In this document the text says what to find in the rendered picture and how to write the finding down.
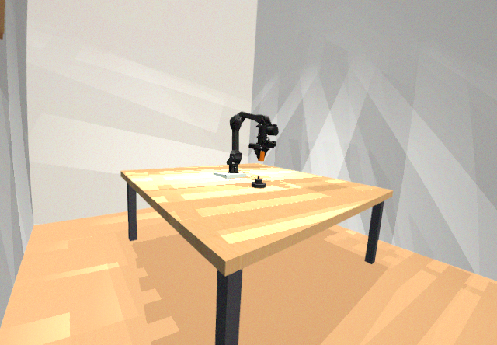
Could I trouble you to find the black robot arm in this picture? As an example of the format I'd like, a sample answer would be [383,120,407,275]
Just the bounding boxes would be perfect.
[226,111,279,173]

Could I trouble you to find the grey round pedestal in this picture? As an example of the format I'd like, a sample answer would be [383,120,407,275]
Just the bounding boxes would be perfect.
[251,176,266,188]

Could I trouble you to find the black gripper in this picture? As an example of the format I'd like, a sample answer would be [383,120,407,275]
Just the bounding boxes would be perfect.
[248,134,270,159]

